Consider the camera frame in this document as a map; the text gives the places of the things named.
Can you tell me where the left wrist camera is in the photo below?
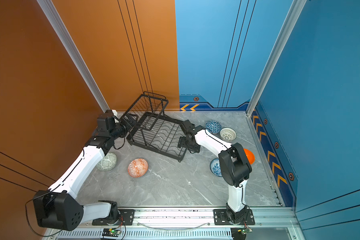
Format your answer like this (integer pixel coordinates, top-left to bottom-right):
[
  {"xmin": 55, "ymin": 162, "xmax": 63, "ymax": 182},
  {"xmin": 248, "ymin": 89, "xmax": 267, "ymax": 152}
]
[{"xmin": 97, "ymin": 110, "xmax": 117, "ymax": 132}]

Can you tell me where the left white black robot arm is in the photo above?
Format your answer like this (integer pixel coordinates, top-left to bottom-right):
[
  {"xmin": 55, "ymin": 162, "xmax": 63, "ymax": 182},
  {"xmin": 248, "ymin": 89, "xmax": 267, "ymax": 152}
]
[{"xmin": 32, "ymin": 110, "xmax": 138, "ymax": 231}]

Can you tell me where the green circuit board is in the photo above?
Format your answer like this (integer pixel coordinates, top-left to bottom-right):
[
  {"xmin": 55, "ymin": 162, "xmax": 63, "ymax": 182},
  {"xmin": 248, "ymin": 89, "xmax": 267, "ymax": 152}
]
[
  {"xmin": 102, "ymin": 228, "xmax": 122, "ymax": 239},
  {"xmin": 238, "ymin": 226, "xmax": 253, "ymax": 235}
]

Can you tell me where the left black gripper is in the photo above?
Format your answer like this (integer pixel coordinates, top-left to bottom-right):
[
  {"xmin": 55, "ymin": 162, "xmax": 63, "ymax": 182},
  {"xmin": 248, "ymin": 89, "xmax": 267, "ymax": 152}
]
[{"xmin": 110, "ymin": 113, "xmax": 138, "ymax": 143}]

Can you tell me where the blue floral bowl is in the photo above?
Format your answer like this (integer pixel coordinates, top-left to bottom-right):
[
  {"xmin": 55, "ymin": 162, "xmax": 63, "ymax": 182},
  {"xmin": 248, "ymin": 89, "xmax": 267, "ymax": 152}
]
[{"xmin": 210, "ymin": 158, "xmax": 222, "ymax": 177}]

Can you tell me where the aluminium front rail frame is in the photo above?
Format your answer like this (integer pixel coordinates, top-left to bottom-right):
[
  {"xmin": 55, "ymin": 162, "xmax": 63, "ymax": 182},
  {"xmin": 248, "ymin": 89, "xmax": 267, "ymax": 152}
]
[{"xmin": 45, "ymin": 207, "xmax": 305, "ymax": 240}]

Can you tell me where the plain orange bowl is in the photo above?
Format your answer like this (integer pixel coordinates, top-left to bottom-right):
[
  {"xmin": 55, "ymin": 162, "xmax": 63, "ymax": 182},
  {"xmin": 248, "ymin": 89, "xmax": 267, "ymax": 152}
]
[{"xmin": 244, "ymin": 149, "xmax": 255, "ymax": 165}]

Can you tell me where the white brown striped bowl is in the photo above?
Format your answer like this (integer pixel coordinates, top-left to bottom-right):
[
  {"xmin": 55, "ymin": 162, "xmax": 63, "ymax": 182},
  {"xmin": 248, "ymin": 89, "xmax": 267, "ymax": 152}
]
[{"xmin": 220, "ymin": 128, "xmax": 237, "ymax": 142}]

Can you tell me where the red orange patterned bowl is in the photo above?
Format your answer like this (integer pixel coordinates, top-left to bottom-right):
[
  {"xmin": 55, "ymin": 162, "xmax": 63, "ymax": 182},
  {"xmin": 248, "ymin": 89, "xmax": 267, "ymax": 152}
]
[{"xmin": 128, "ymin": 159, "xmax": 149, "ymax": 178}]

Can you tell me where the black wire dish rack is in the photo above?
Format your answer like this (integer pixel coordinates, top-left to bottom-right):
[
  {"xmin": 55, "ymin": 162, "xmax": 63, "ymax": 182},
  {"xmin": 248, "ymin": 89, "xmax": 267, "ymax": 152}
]
[{"xmin": 120, "ymin": 92, "xmax": 188, "ymax": 162}]

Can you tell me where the left green circuit board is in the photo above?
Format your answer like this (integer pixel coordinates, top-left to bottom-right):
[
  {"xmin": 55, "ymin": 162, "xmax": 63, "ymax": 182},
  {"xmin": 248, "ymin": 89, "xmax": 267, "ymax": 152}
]
[{"xmin": 102, "ymin": 228, "xmax": 122, "ymax": 239}]

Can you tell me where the right green circuit board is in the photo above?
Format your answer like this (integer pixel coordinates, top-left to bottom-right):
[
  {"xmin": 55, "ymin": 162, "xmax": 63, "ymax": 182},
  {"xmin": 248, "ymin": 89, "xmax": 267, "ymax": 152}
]
[{"xmin": 238, "ymin": 226, "xmax": 253, "ymax": 235}]

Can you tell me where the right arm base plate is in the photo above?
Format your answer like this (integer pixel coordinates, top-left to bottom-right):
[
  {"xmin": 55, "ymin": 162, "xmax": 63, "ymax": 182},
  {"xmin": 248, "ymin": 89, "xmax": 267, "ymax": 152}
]
[{"xmin": 213, "ymin": 208, "xmax": 256, "ymax": 226}]

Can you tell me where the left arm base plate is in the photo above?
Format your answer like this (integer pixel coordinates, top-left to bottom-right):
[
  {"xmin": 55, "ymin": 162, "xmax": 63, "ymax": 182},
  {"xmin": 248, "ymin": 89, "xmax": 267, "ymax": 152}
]
[{"xmin": 92, "ymin": 209, "xmax": 135, "ymax": 227}]

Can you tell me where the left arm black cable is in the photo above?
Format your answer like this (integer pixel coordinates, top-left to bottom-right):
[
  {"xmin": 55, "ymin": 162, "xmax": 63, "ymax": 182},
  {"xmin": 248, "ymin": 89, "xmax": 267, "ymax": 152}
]
[{"xmin": 24, "ymin": 191, "xmax": 64, "ymax": 238}]

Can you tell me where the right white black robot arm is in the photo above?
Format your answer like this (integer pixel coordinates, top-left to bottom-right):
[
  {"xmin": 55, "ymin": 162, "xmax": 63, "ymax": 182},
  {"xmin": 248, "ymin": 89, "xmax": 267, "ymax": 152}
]
[{"xmin": 178, "ymin": 120, "xmax": 255, "ymax": 225}]

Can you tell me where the green patterned bowl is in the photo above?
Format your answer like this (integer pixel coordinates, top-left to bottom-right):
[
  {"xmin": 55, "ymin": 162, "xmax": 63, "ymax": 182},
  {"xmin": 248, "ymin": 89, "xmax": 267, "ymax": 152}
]
[{"xmin": 96, "ymin": 153, "xmax": 117, "ymax": 171}]

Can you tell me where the dark blue patterned bowl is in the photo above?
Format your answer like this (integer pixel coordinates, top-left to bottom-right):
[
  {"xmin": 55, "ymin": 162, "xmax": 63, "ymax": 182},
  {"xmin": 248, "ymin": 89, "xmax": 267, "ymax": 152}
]
[{"xmin": 205, "ymin": 120, "xmax": 222, "ymax": 135}]

